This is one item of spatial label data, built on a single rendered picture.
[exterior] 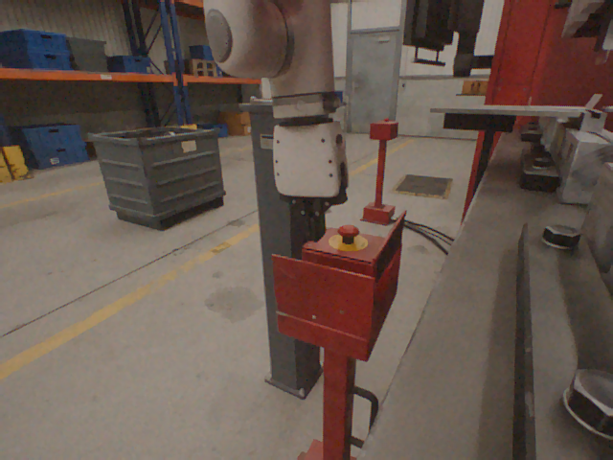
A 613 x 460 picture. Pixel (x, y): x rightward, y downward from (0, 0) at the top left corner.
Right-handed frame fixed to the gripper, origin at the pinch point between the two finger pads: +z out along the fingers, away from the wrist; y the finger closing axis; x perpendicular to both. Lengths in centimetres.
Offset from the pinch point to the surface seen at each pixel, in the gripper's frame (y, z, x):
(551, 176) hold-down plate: -33.0, -2.7, -24.6
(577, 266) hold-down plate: -29.5, -3.4, 11.1
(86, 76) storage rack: 479, -76, -274
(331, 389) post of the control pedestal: 0.7, 36.1, -2.4
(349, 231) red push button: -2.3, 3.9, -8.4
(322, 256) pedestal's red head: 1.4, 7.4, -4.5
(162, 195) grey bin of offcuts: 195, 40, -125
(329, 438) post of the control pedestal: 2, 51, -2
